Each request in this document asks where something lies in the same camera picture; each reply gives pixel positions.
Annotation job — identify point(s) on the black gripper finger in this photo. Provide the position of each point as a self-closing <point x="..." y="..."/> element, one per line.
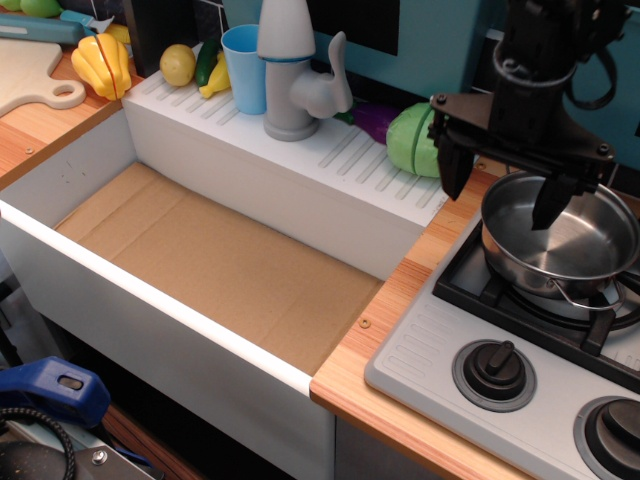
<point x="552" y="199"/>
<point x="455" y="164"/>

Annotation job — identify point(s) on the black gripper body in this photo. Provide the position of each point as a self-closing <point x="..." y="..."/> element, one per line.
<point x="523" y="123"/>

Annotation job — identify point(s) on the stainless steel pot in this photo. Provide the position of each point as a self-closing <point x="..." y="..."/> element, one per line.
<point x="576" y="259"/>

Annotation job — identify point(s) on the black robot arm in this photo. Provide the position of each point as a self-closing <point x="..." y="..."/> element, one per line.
<point x="551" y="52"/>

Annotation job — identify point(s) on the cardboard sheet in sink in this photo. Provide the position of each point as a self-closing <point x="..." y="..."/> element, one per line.
<point x="289" y="299"/>

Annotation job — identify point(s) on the white toy sink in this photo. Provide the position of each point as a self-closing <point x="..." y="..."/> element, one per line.
<point x="335" y="192"/>

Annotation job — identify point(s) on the green toy cabbage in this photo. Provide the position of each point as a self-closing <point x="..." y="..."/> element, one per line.
<point x="408" y="146"/>

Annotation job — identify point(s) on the teal box right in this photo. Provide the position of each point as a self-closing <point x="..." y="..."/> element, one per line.
<point x="618" y="122"/>

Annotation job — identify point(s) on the teal box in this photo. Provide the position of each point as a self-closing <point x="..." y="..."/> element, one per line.
<point x="618" y="122"/>
<point x="420" y="47"/>

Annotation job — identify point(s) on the purple toy eggplant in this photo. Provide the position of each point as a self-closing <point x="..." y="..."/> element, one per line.
<point x="372" y="118"/>

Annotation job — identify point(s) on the teal box left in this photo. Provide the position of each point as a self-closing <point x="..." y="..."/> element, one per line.
<point x="420" y="47"/>

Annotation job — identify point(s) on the black burner grate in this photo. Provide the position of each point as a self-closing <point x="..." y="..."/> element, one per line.
<point x="605" y="343"/>

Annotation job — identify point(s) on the grey toy faucet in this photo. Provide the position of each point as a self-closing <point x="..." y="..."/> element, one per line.
<point x="297" y="97"/>

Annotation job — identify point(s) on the black stove knob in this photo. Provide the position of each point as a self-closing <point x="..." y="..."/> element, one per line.
<point x="494" y="376"/>
<point x="606" y="435"/>

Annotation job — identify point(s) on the grey toy stove top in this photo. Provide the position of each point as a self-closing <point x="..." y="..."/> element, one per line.
<point x="548" y="387"/>

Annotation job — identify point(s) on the light blue plastic cup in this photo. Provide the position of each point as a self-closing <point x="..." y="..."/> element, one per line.
<point x="247" y="71"/>

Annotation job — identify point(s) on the yellow toy banana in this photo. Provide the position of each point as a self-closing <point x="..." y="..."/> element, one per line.
<point x="219" y="79"/>

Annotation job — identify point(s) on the green toy cucumber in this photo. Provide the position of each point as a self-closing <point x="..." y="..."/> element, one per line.
<point x="206" y="61"/>

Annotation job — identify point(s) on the yellow toy potato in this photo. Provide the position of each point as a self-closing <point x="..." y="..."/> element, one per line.
<point x="178" y="64"/>

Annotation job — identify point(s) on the yellow toy bell pepper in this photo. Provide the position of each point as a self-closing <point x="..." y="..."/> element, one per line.
<point x="102" y="62"/>

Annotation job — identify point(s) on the teal toy knife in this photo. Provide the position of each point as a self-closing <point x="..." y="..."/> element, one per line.
<point x="19" y="27"/>

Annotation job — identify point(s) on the white cutting board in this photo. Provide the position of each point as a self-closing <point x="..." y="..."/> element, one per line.
<point x="26" y="68"/>

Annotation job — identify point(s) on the green toy fruit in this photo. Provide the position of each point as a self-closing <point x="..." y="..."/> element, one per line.
<point x="34" y="8"/>

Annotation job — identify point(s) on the blue clamp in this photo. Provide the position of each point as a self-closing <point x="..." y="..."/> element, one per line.
<point x="58" y="388"/>

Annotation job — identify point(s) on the grey metal bracket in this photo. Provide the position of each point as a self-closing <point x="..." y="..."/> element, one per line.
<point x="101" y="462"/>

